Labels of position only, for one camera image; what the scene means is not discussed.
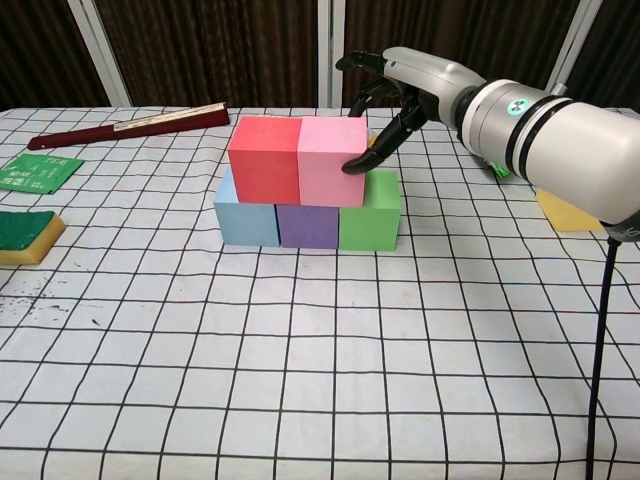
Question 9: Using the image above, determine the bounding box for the light blue foam cube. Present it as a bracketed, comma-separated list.
[213, 167, 281, 247]

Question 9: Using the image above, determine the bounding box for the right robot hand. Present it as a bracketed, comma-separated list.
[334, 47, 489, 175]

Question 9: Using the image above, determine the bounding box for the green foam cube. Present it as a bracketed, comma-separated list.
[338, 169, 403, 252]

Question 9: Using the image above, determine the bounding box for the dark brown partition panel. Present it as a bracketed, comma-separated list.
[557, 0, 640, 114]
[94, 0, 321, 109]
[341, 0, 581, 109]
[0, 0, 112, 110]

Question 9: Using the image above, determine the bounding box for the dark red folded fan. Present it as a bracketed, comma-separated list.
[27, 101, 231, 151]

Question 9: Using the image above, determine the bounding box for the green orange snack bag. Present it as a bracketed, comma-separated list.
[485, 158, 512, 182]

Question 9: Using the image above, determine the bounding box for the purple foam cube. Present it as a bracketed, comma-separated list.
[276, 203, 342, 250]

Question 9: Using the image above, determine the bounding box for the green yellow sponge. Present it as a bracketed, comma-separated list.
[0, 210, 67, 266]

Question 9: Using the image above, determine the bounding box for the white checkered tablecloth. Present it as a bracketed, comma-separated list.
[0, 105, 640, 480]

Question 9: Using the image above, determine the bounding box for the red foam cube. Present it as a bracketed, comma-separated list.
[228, 116, 304, 205]

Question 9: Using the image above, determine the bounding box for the yellow foam cube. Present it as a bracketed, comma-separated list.
[535, 188, 606, 233]

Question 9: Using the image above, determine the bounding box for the pink foam cube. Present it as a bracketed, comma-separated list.
[297, 116, 370, 208]

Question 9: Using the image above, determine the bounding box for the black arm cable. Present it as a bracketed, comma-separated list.
[583, 233, 620, 480]

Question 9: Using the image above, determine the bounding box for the grey partition post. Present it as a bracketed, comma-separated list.
[317, 0, 345, 109]
[541, 0, 604, 108]
[69, 0, 135, 108]

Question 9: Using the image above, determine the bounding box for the green sachet packet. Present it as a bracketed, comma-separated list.
[0, 153, 85, 195]

